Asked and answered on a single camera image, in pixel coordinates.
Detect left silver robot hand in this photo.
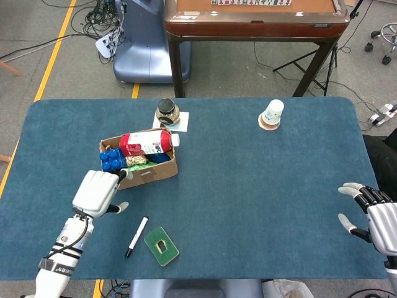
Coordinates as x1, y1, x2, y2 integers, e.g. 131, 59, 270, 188
71, 168, 134, 220

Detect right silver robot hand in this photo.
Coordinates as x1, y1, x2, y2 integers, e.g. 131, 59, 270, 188
337, 182, 397, 255

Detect blue toy brick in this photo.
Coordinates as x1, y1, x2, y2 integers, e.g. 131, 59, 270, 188
99, 148, 127, 173

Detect black and white marker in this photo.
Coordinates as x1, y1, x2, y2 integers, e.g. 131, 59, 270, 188
124, 216, 149, 258

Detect red white plastic bottle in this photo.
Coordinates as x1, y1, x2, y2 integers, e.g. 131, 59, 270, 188
119, 129, 181, 157

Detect green yellow sponge with hole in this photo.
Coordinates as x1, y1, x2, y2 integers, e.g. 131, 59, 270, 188
143, 226, 181, 267

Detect brown cardboard box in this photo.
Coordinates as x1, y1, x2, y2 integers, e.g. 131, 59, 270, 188
99, 127, 179, 191

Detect green plastic packet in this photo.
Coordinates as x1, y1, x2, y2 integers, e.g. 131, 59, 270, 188
125, 163, 156, 173

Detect black clothing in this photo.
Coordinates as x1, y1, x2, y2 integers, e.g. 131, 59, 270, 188
362, 127, 397, 205

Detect blue cloth item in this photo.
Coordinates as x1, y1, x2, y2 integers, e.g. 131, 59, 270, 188
145, 151, 171, 163

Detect glass jar with black lid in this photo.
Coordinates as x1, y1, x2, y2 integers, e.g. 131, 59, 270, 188
156, 98, 181, 125

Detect white red power strip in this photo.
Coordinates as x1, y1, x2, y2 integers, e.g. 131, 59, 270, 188
370, 104, 397, 126

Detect white paper card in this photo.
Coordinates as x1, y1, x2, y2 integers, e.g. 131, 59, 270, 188
152, 111, 190, 133

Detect white plastic bag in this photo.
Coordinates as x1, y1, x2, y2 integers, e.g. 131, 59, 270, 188
262, 278, 314, 298

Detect blue-grey robot torso base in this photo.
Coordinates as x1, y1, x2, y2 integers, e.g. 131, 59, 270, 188
128, 278, 264, 298

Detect blue felt table cover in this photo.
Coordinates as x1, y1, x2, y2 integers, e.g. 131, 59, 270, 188
0, 97, 393, 280

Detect white power strip with plugs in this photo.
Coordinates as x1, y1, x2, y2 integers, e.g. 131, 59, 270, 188
95, 29, 125, 59

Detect light wooden leg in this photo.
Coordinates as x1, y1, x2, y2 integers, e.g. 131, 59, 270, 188
0, 60, 23, 77

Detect amber round base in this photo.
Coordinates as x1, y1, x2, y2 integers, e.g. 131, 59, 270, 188
260, 116, 280, 130

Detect white paper cup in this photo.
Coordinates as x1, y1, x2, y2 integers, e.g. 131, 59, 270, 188
261, 99, 285, 125

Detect round beige coaster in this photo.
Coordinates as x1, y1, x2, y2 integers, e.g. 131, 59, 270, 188
257, 113, 282, 132

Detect chrome stool with castors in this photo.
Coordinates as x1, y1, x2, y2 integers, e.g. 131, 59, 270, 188
364, 22, 397, 65

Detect black tripod stand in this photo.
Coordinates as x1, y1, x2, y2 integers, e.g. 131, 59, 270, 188
272, 0, 365, 96

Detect brown mahjong table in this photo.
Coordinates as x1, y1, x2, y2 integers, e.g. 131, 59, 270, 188
163, 0, 351, 99

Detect face-up mahjong tile row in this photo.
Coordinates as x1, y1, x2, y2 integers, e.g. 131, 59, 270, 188
212, 0, 292, 6

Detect beige rope bundle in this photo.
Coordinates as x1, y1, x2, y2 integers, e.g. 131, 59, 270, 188
125, 154, 149, 167

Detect blue floor cable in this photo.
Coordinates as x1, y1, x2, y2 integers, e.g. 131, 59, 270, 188
110, 279, 130, 298

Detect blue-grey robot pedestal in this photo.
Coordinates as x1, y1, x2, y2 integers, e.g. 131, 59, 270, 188
113, 0, 192, 84

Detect black cable tangle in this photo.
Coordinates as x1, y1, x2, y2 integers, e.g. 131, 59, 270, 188
42, 0, 125, 65

